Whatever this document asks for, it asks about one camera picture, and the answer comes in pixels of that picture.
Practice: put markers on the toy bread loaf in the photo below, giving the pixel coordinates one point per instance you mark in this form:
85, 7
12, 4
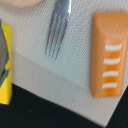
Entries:
109, 47

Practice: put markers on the yellow toy butter box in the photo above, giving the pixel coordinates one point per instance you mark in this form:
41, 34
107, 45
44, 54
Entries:
6, 88

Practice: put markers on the toy fork orange handle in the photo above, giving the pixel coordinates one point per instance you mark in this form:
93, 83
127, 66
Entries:
59, 21

